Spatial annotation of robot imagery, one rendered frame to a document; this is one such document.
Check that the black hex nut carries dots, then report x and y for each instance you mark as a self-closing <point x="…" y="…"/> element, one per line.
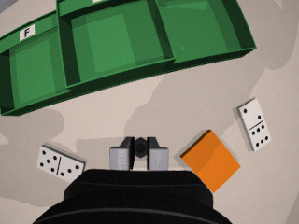
<point x="140" y="147"/>

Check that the green bin rack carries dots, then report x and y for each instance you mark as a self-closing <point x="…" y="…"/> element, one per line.
<point x="99" y="37"/>

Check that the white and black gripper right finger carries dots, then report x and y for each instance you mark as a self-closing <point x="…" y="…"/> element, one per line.
<point x="157" y="157"/>

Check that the white domino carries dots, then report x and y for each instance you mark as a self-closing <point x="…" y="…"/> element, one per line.
<point x="254" y="124"/>
<point x="59" y="164"/>

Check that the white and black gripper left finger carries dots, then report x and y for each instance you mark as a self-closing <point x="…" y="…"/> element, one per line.
<point x="123" y="157"/>

